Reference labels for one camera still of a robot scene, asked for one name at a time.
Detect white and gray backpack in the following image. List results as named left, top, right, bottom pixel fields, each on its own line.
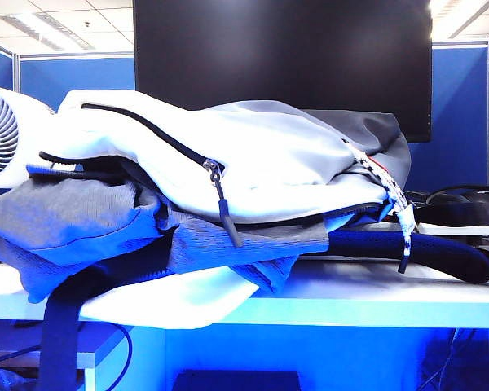
left=26, top=90, right=489, bottom=391

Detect gray clothes with blue lining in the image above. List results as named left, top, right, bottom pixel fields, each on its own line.
left=0, top=178, right=331, bottom=305

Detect black monitor screen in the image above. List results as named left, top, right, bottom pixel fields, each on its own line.
left=132, top=0, right=433, bottom=143

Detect black box under table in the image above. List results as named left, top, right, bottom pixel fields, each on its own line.
left=173, top=369, right=301, bottom=391

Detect white low shelf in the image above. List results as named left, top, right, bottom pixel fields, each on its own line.
left=0, top=323, right=127, bottom=391

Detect white desk fan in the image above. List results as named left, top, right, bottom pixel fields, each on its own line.
left=0, top=83, right=60, bottom=189

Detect ceiling light fixture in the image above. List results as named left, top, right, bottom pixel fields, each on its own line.
left=7, top=11, right=97, bottom=52
left=430, top=0, right=489, bottom=42

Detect crumpled clear plastic bag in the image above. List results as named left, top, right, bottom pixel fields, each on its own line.
left=0, top=368, right=42, bottom=391

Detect black cable under table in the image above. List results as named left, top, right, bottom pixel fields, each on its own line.
left=0, top=321, right=132, bottom=371

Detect black cable on table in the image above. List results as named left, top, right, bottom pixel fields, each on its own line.
left=403, top=185, right=489, bottom=223

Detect dark cable bundle under table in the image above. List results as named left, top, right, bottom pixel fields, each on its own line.
left=423, top=327, right=489, bottom=391

